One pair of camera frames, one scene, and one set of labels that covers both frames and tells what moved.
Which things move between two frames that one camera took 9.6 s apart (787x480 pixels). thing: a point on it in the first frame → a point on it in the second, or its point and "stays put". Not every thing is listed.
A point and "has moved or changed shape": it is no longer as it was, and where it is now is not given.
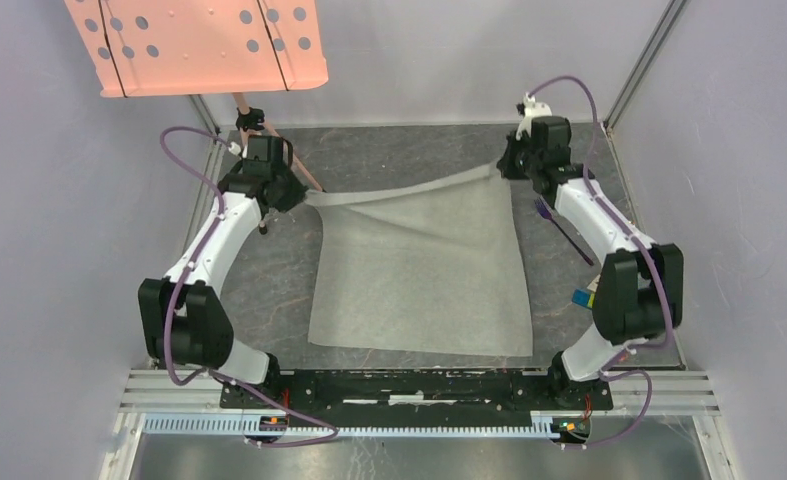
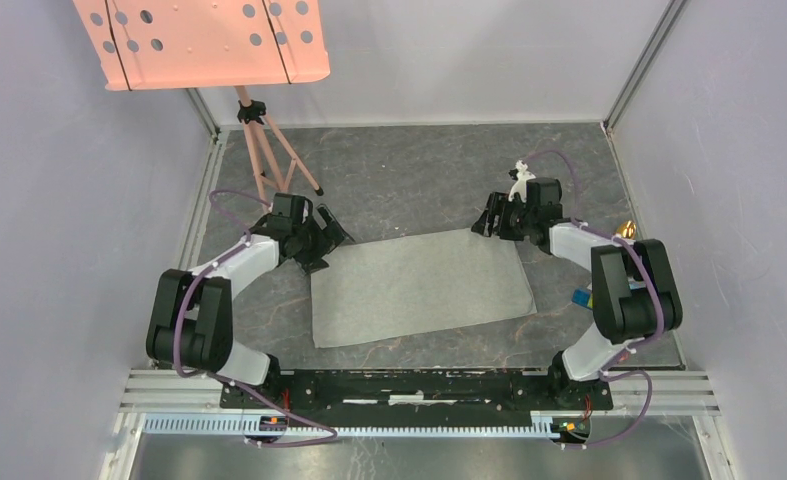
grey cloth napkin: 428,263 has moved or changed shape
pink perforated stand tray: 147,48 stays put
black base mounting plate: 325,397 stays put
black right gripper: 506,165 → 498,204
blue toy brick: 581,296 stays put
